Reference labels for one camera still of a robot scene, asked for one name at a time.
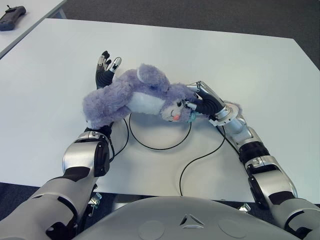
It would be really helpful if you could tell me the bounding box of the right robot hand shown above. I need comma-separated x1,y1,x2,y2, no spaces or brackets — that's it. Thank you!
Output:
183,80,227,118

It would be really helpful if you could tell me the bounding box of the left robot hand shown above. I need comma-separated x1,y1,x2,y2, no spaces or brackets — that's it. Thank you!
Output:
94,50,123,90

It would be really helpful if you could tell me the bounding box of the purple plush bunny doll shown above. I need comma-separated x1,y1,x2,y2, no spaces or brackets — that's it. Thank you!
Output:
82,63,245,130

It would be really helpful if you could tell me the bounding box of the white plate black rim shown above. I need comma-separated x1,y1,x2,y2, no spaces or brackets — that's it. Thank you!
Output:
128,111,193,152

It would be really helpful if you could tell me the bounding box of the white side table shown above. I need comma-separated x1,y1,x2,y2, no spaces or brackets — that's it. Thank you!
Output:
0,0,68,60

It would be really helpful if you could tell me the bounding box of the black handheld remote controller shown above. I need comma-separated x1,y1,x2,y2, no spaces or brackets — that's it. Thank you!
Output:
0,4,28,32

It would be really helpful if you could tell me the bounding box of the metal table clamp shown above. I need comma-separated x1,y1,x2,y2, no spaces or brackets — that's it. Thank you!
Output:
238,202,252,213
87,192,102,216

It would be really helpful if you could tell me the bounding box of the grey robot torso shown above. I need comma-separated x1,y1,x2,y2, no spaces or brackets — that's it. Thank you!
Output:
73,196,305,240

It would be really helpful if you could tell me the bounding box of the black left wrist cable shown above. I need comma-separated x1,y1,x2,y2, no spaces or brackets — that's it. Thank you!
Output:
108,117,130,161

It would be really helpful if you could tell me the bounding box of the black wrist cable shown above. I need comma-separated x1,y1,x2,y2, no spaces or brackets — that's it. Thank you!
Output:
108,117,130,161
178,124,226,198

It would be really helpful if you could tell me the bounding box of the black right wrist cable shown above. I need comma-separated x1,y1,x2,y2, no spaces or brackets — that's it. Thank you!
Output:
178,124,226,198

